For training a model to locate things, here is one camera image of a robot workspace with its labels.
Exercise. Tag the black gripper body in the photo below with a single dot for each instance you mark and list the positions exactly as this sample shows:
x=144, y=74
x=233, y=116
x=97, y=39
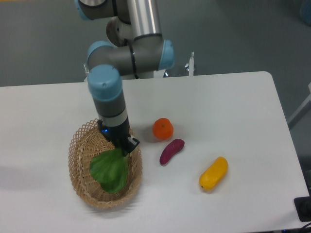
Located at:
x=118, y=135

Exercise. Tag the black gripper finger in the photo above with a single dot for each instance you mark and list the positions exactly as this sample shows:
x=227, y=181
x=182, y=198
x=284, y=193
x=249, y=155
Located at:
x=128, y=144

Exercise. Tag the green bok choy vegetable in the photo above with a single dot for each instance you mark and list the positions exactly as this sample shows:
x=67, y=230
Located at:
x=110, y=169

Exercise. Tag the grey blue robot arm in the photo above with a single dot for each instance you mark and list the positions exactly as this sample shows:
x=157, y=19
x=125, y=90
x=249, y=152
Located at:
x=135, y=46

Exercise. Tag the woven wicker basket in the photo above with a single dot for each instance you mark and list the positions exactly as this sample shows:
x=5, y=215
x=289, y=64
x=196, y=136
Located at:
x=87, y=143

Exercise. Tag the orange tangerine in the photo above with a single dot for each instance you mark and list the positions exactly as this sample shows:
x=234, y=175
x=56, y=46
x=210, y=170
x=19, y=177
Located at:
x=162, y=128

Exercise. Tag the purple sweet potato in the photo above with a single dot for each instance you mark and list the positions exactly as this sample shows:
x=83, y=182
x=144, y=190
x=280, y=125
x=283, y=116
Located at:
x=171, y=150

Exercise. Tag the yellow mango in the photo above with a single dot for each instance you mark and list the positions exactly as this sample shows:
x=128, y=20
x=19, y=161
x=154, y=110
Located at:
x=214, y=174

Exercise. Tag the black box at table edge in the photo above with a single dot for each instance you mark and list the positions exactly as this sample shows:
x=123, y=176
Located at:
x=303, y=208

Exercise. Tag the blue object top right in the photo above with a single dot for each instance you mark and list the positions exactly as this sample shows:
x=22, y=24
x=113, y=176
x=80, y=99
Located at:
x=305, y=11

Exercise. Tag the white table leg frame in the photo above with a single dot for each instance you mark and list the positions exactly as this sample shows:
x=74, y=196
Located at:
x=301, y=111

